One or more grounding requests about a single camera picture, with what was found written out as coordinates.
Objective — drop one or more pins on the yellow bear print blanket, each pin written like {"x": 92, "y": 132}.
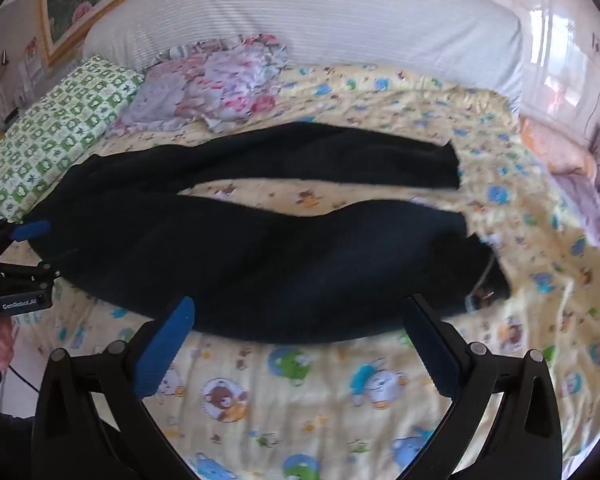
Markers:
{"x": 330, "y": 400}

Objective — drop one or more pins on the black pants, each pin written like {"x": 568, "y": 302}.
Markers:
{"x": 255, "y": 270}

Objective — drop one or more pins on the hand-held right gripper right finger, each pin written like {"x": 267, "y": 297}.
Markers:
{"x": 432, "y": 355}

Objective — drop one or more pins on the white striped headboard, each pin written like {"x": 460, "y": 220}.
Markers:
{"x": 355, "y": 20}

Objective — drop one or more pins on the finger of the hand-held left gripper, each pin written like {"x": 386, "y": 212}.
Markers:
{"x": 30, "y": 230}
{"x": 30, "y": 269}

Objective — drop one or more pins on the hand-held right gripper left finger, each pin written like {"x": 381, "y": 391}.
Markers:
{"x": 162, "y": 355}

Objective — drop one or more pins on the lilac cloth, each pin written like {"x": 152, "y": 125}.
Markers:
{"x": 587, "y": 205}

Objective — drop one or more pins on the pink floral pillow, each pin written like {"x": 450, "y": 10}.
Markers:
{"x": 220, "y": 85}

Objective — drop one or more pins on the green white patterned pillow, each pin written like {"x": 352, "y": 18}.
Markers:
{"x": 55, "y": 125}

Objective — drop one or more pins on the peach pillow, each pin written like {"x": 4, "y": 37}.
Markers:
{"x": 555, "y": 150}

